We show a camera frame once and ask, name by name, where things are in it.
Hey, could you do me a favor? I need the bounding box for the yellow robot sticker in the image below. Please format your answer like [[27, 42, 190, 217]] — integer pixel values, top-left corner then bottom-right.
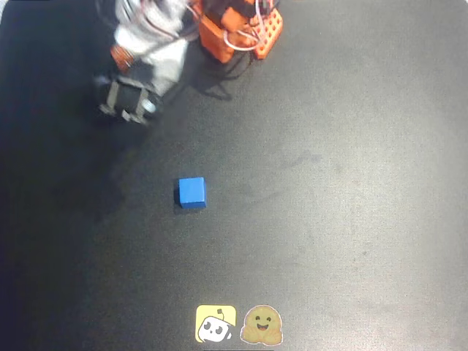
[[195, 304, 238, 344]]

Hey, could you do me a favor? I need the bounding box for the white cable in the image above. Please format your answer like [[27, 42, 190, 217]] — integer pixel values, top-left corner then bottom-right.
[[221, 0, 266, 52]]

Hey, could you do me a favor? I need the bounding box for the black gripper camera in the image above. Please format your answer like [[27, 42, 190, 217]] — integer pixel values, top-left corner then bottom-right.
[[92, 70, 165, 126]]

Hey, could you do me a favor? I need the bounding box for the black table mat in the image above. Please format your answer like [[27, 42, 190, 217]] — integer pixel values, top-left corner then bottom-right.
[[0, 0, 468, 351]]

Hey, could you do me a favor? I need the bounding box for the hugging face emoji sticker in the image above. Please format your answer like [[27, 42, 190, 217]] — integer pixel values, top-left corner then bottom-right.
[[239, 304, 284, 345]]

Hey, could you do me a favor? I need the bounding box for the blue cube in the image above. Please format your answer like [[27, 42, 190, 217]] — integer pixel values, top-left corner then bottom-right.
[[178, 176, 208, 209]]

